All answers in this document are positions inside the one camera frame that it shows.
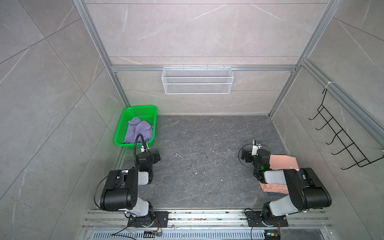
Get black corrugated cable conduit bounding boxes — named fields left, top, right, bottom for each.
left=133, top=133, right=151, bottom=169

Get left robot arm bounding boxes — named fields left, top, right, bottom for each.
left=97, top=150, right=161, bottom=227

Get pink graphic t-shirt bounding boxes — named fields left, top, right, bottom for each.
left=260, top=155, right=299, bottom=195

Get black wire hook rack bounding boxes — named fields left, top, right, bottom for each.
left=308, top=89, right=384, bottom=171

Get aluminium frame profile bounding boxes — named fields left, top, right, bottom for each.
left=73, top=0, right=384, bottom=148

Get white wire mesh basket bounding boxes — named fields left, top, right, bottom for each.
left=162, top=67, right=234, bottom=95

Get purple t-shirt in basket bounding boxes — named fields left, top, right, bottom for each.
left=124, top=117, right=154, bottom=144

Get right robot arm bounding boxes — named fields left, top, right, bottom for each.
left=238, top=145, right=332, bottom=227

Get green plastic laundry basket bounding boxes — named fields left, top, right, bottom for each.
left=114, top=105, right=158, bottom=149

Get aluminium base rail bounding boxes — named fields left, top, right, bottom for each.
left=77, top=209, right=337, bottom=240

